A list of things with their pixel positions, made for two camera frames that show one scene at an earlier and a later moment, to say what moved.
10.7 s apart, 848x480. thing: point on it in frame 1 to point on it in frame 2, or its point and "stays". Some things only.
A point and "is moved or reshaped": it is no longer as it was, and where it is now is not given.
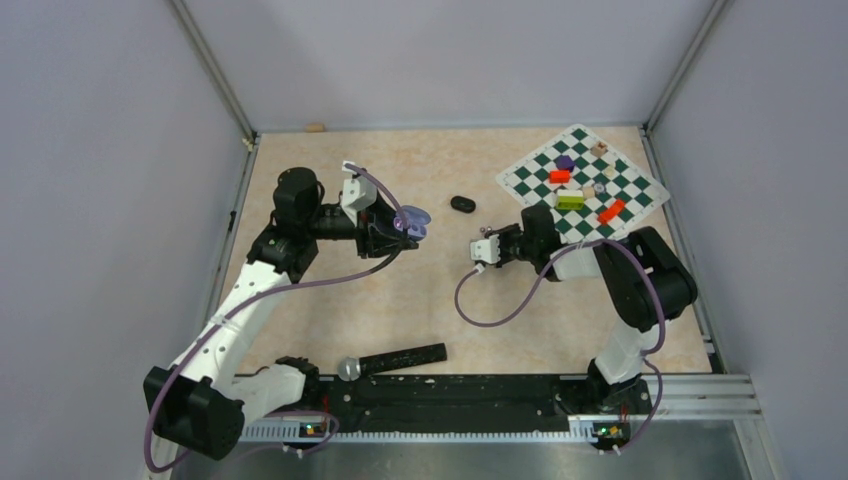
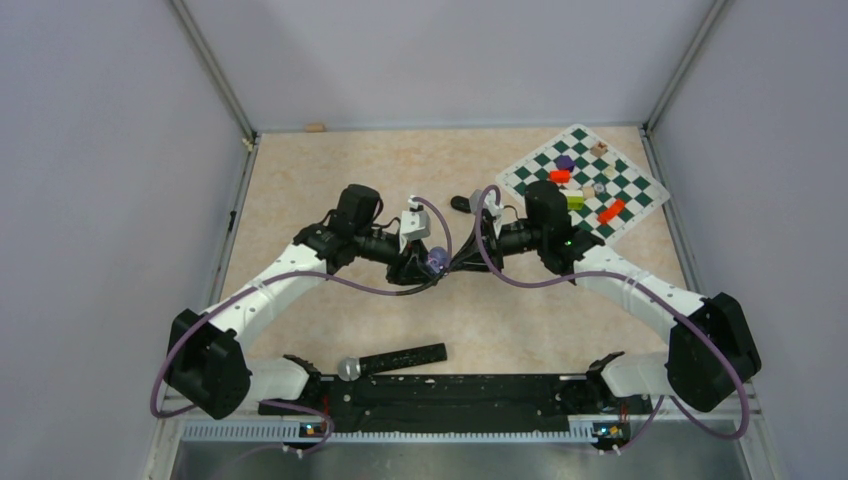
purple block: [565, 162] stays
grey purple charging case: [418, 219] is moved or reshaped
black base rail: [445, 403] stays
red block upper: [559, 176] stays
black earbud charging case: [463, 204] stays
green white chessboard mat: [593, 190] stays
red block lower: [613, 210] stays
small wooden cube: [599, 149] stays
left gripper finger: [384, 216] to [419, 251]
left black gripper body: [366, 233] to [407, 257]
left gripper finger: [402, 244] to [407, 273]
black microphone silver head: [351, 368] stays
